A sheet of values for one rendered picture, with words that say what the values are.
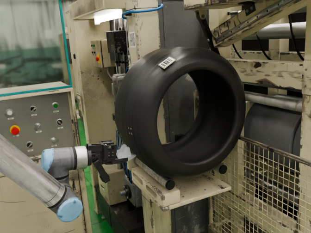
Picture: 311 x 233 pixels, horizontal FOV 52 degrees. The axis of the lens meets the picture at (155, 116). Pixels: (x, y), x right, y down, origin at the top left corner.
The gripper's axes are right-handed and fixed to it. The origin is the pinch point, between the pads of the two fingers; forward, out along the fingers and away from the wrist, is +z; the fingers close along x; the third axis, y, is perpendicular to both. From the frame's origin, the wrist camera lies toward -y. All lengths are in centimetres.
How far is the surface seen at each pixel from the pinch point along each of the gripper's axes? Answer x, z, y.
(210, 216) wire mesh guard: 29, 67, -55
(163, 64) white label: -10.0, 6.9, 39.7
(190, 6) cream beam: 19, 36, 67
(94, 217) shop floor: 133, 21, -101
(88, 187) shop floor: 194, 31, -100
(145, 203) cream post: 35, 24, -42
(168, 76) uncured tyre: -11.8, 8.4, 35.3
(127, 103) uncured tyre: -1.8, -4.2, 23.6
